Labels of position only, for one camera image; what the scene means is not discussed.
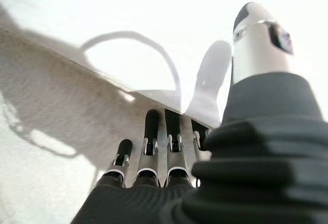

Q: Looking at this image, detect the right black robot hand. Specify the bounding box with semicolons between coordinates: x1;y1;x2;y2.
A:
70;1;328;224

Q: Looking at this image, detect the white duvet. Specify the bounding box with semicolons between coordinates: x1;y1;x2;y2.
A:
0;0;328;132

